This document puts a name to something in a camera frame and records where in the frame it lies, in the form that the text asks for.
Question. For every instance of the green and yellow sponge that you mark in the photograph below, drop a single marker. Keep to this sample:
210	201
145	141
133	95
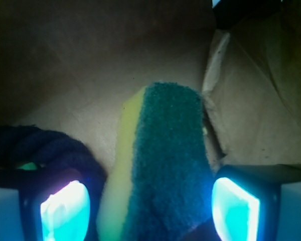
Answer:
160	185

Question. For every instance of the brown paper bag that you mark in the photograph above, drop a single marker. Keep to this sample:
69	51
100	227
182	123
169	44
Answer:
69	66

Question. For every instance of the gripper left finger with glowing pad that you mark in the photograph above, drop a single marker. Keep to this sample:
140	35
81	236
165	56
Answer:
44	205

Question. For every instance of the green wooden block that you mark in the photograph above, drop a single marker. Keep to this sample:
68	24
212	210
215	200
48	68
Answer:
29	166

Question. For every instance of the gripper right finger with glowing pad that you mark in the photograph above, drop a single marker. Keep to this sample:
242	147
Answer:
257	202

